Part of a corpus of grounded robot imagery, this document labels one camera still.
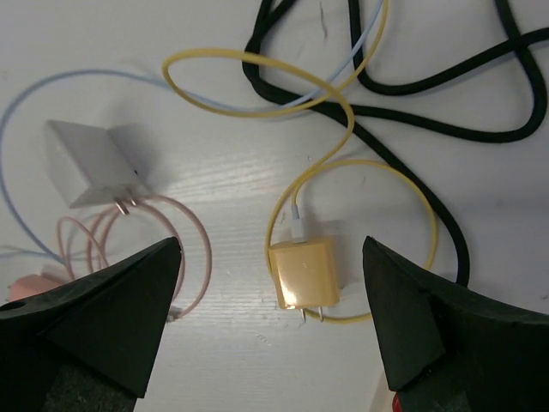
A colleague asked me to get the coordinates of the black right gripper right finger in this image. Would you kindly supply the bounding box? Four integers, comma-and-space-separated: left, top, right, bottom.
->
363, 237, 548, 411

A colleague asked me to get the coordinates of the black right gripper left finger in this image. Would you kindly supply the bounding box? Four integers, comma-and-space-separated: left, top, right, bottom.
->
1, 237, 182, 411

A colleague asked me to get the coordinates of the yellow charger plug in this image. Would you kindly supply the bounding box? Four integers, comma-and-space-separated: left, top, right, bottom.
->
267, 236, 340, 321

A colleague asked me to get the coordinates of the white charger plug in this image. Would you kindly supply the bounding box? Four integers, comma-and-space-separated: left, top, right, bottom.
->
44, 120, 148, 209

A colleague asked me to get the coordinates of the pink charger plug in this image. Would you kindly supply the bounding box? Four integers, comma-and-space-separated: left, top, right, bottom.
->
8, 265, 71, 302

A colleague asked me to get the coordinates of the pink charging cable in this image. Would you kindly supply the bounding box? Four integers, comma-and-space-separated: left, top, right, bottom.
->
57, 195, 214, 324

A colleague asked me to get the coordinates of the black power strip cord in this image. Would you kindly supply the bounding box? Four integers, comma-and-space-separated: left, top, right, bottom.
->
241, 0, 549, 288

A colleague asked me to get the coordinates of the light blue charging cable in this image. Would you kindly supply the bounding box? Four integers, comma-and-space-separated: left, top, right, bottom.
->
0, 0, 383, 264

